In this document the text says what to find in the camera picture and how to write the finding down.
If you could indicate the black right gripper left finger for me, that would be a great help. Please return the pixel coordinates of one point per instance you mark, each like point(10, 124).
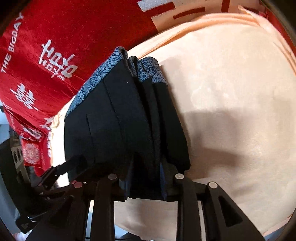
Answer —
point(107, 191)

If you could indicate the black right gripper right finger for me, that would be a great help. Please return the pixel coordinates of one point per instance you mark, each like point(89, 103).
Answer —
point(176, 187)

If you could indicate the dark navy pants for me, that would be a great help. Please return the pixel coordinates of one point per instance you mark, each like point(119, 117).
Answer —
point(123, 121)

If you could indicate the small red medallion cushion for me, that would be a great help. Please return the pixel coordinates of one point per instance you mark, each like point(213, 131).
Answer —
point(31, 153)

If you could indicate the peach sofa seat cover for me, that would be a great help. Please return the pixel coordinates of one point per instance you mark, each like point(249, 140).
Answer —
point(234, 87)

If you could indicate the red cushion white script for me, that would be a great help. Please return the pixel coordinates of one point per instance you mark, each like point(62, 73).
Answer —
point(50, 49)

